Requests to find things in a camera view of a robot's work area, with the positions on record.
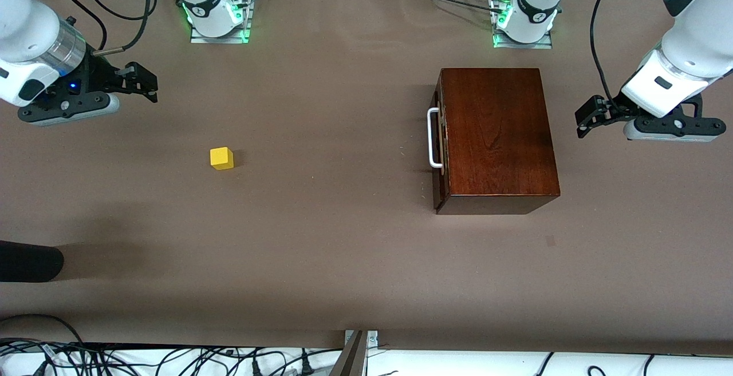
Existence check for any yellow wooden block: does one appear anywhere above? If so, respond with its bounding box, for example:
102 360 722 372
210 147 235 171

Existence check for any wooden drawer with white handle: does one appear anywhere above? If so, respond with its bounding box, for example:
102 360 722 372
427 87 450 195

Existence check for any dark brown wooden cabinet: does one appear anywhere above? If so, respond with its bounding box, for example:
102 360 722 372
434 68 561 216

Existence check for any black cylindrical object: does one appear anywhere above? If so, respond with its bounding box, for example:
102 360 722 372
0 240 65 283

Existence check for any dark wooden strut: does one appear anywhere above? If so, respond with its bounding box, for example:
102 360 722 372
328 330 368 376

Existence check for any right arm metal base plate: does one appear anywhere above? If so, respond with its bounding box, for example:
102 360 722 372
190 0 252 44

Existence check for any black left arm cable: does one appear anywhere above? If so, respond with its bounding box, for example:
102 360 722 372
589 0 645 111

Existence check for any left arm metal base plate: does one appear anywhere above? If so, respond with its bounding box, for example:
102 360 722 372
492 28 554 50

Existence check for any black looped cable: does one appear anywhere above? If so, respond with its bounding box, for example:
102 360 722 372
0 314 87 347

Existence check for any small metal bracket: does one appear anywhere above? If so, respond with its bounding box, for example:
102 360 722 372
344 330 379 347

